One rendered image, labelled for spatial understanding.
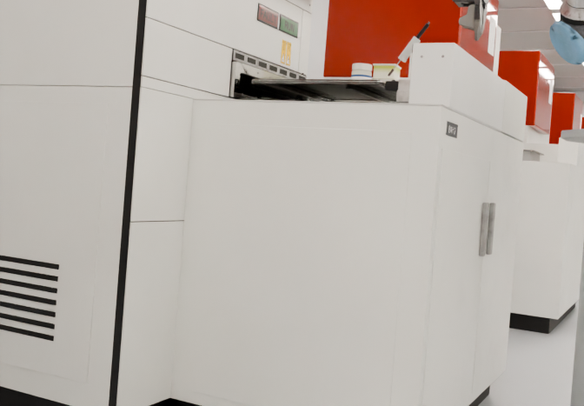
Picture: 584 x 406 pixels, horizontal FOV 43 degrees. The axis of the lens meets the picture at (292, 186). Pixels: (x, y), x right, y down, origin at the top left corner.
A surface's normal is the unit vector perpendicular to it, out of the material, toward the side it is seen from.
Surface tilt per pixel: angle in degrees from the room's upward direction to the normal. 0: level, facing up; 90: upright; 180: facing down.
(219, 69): 90
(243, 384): 90
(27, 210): 90
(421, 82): 90
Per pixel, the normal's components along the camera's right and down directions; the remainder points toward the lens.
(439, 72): -0.46, -0.03
